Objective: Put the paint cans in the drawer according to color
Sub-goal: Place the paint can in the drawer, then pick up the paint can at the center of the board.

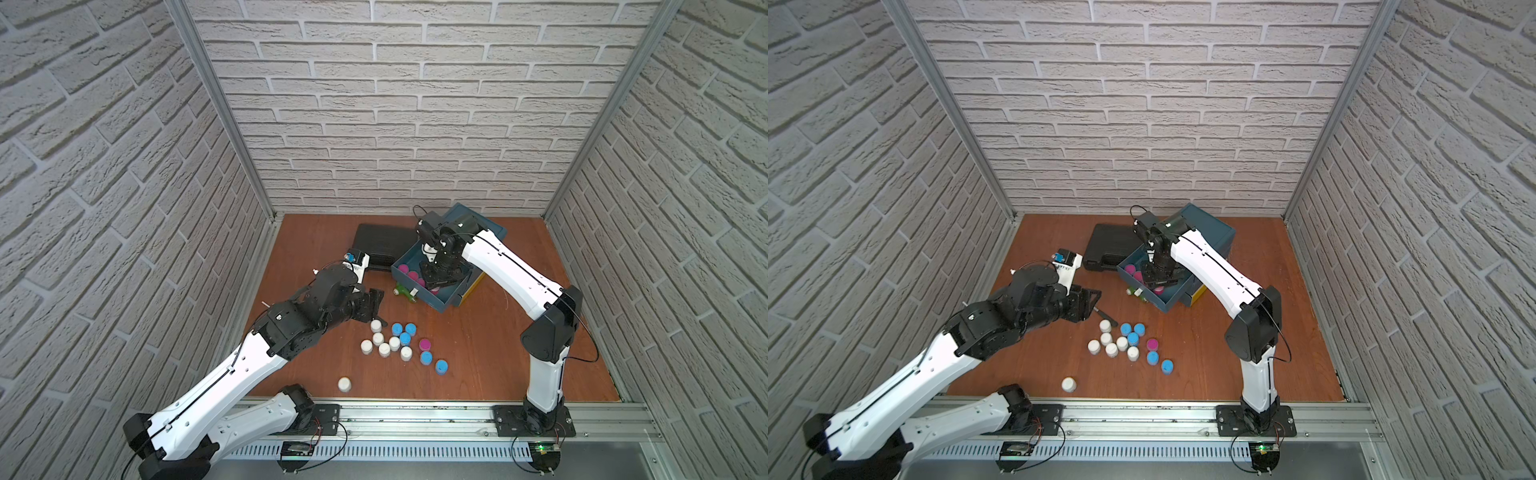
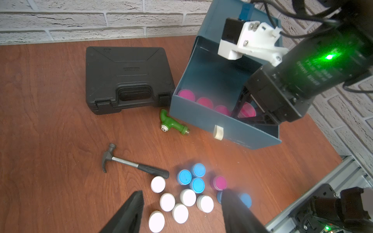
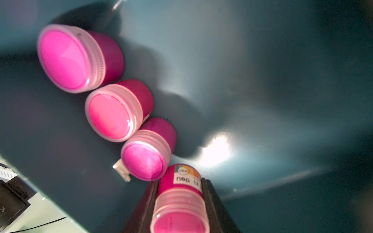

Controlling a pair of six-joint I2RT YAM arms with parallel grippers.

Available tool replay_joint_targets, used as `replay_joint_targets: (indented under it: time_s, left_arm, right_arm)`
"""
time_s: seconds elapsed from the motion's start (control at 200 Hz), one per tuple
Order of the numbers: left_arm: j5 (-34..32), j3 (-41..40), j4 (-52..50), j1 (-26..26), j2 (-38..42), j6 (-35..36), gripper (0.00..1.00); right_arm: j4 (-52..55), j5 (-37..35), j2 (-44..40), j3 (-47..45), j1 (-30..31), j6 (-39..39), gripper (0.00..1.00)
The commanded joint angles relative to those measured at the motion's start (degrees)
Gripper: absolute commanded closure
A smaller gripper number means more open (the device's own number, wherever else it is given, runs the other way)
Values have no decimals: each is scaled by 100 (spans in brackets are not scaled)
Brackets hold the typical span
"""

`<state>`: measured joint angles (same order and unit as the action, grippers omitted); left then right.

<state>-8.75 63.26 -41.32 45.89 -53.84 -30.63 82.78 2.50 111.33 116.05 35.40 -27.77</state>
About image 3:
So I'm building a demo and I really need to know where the pink paint can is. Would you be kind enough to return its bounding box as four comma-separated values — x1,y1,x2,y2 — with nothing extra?
37,24,125,94
150,164,210,233
85,79,154,142
120,117,177,181

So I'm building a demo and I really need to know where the teal top drawer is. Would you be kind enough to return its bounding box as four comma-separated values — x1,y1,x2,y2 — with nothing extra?
1,1,373,233

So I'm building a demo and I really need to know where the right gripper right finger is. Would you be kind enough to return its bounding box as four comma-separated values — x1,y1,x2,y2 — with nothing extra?
202,178,241,233

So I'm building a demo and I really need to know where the black plastic tool case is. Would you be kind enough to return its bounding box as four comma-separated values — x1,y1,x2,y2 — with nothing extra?
1,176,35,232

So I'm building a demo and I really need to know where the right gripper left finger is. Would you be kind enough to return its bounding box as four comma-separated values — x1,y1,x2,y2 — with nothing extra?
120,181,159,233

